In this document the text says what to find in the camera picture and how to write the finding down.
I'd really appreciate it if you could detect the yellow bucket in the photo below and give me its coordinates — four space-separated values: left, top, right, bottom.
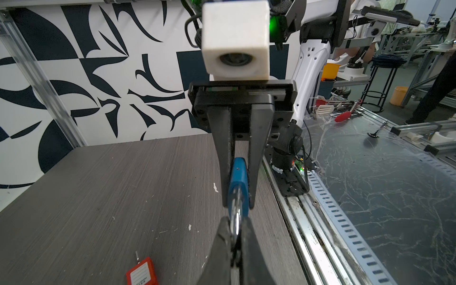
389 86 409 106

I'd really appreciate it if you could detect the white cable duct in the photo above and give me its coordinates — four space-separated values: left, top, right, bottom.
308 171 396 285

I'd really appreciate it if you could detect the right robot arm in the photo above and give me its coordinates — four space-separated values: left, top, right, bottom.
185 1 350 210

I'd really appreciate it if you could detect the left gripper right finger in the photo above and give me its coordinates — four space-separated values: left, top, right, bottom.
238 217 276 285

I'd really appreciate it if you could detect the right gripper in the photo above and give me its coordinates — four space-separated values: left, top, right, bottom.
188 80 297 209

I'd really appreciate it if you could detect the blue padlock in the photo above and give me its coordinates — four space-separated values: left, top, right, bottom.
228 157 249 243

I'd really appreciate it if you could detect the black ladle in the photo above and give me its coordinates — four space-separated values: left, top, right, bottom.
368 121 388 139

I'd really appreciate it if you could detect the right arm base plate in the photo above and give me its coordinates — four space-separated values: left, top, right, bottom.
266 146 317 197

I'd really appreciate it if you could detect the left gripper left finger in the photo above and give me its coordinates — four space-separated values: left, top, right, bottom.
197 217 232 285

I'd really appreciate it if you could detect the red spatula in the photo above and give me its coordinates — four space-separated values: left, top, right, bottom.
335 100 363 123

